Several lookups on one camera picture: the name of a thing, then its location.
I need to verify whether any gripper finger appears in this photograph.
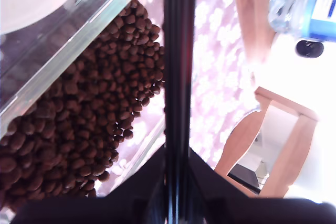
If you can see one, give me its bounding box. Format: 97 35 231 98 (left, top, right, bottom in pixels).
187 147 249 224
107 144 167 224

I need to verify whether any brown cat food kibble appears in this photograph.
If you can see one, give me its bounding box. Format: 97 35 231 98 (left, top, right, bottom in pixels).
0 0 166 210

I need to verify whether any light wooden chair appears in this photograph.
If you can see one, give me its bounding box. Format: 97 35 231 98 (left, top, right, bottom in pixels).
214 86 320 199

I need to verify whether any purple paw-print cloth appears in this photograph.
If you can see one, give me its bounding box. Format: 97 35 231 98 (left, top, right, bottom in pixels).
136 0 262 198

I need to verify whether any clear glass rectangular container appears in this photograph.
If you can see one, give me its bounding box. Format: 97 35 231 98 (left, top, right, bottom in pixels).
0 0 169 199

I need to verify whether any large clear water bottle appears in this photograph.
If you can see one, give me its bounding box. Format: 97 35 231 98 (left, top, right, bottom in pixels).
267 0 336 43

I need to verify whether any small white round camera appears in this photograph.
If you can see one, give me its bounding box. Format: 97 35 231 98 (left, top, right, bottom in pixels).
272 36 336 83

